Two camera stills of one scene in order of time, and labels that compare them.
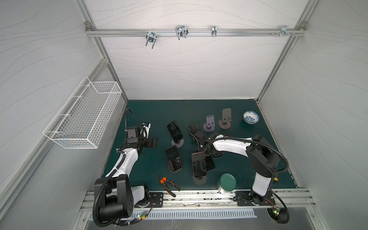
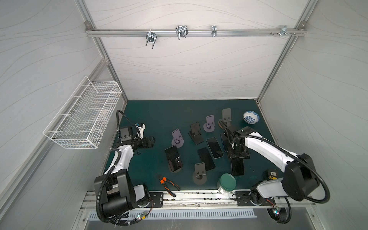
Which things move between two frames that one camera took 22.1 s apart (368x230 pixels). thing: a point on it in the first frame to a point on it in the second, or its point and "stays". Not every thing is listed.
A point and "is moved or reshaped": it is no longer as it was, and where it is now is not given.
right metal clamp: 284,31 stays
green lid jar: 226,183 stays
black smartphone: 175,131 is moved or reshaped
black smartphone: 210,164 stays
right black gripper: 197,134 to 238,155
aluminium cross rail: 299,32 stays
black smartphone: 199,164 to 237,167
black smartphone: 174,158 stays
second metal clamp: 181,31 stays
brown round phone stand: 225,123 stays
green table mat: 177,163 stays
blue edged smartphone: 218,154 is moved or reshaped
